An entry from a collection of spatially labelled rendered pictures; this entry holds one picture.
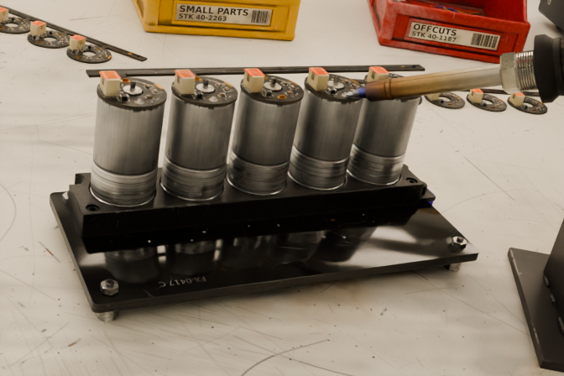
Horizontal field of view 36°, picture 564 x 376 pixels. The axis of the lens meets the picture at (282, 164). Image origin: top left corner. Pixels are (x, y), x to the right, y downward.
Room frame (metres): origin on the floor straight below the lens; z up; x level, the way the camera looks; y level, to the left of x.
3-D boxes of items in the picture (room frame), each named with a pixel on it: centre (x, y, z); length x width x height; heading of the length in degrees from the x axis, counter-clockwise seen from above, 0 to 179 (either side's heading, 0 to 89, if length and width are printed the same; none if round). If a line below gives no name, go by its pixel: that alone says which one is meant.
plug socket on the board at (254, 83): (0.31, 0.02, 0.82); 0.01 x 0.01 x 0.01; 30
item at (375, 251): (0.30, 0.00, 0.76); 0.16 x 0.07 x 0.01; 120
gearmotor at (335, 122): (0.33, -0.02, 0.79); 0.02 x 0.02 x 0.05
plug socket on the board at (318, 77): (0.32, -0.01, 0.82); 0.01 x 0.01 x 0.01; 30
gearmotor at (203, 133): (0.30, 0.03, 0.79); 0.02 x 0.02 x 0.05
